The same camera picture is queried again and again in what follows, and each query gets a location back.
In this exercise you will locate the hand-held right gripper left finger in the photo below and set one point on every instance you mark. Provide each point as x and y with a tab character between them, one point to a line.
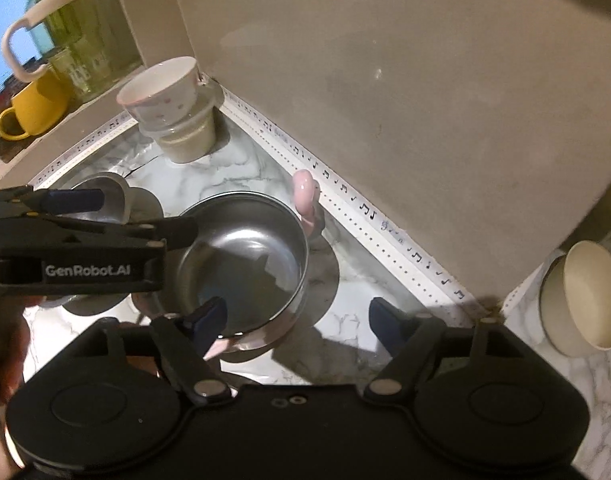
208	324

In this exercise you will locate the white floral cup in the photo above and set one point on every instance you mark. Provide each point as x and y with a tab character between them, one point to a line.
160	90

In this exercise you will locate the person's left hand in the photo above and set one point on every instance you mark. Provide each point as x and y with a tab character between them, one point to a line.
7	355

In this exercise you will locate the clear plastic container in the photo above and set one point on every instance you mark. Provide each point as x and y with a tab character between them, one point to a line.
190	140

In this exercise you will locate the yellow mug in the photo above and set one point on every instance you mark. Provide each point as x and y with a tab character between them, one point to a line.
37	107

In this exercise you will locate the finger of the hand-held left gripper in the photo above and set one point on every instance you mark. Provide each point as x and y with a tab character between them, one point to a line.
75	201
175	232

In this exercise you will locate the pink bowl with steel liner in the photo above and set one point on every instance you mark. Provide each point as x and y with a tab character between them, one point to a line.
245	260

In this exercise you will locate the cream bowl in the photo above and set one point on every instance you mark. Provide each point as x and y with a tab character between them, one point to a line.
585	300

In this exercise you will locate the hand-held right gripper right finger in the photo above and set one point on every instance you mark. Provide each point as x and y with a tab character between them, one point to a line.
388	327

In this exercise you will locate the green glass pitcher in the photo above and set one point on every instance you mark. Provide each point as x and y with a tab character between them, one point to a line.
80	30

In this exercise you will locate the frosted window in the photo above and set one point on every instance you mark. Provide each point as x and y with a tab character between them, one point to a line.
0	15

